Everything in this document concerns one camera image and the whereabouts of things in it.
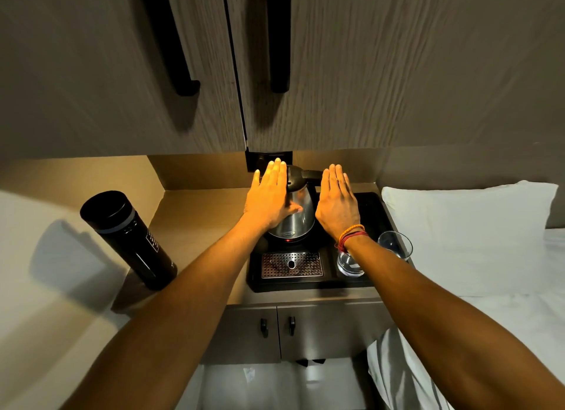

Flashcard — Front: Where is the person's right forearm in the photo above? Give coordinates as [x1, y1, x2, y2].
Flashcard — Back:
[343, 234, 565, 410]

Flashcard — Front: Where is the wooden upper cabinet door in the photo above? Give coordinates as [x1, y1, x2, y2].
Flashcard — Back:
[0, 0, 247, 160]
[222, 0, 565, 153]

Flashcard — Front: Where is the person's left forearm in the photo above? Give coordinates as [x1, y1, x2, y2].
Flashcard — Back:
[62, 215, 267, 410]

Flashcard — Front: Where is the white pillow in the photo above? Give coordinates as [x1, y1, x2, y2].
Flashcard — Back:
[381, 180, 559, 299]

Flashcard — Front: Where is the white bed sheet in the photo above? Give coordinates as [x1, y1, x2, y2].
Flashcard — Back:
[366, 228, 565, 410]

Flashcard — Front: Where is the black insulated flask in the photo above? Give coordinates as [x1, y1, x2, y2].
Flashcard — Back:
[80, 190, 178, 291]

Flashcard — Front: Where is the orange thread wristband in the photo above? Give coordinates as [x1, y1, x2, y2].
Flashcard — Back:
[338, 224, 366, 243]

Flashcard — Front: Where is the black serving tray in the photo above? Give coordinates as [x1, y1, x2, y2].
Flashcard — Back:
[246, 191, 396, 294]

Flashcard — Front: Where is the perforated metal drip grate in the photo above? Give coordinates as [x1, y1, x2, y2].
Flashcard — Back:
[261, 251, 324, 279]

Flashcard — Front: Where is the grey lower cabinet door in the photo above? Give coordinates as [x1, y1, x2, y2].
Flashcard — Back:
[277, 300, 395, 363]
[202, 306, 282, 365]

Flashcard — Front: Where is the clear drinking glass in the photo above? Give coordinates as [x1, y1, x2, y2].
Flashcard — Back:
[378, 231, 414, 262]
[336, 246, 365, 277]

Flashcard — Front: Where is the black wall socket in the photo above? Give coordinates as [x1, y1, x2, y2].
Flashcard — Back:
[245, 150, 294, 173]

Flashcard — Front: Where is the black bar cabinet handle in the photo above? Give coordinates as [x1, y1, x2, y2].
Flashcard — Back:
[264, 0, 292, 94]
[136, 0, 201, 98]

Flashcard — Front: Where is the red thread wristband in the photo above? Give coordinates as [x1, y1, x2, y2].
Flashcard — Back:
[336, 231, 369, 253]

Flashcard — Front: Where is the person's right hand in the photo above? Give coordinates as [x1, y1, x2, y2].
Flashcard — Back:
[315, 164, 361, 243]

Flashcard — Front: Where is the steel electric kettle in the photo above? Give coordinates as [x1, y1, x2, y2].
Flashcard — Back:
[267, 164, 324, 241]

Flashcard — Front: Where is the person's left hand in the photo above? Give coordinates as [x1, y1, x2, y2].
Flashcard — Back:
[243, 158, 303, 233]

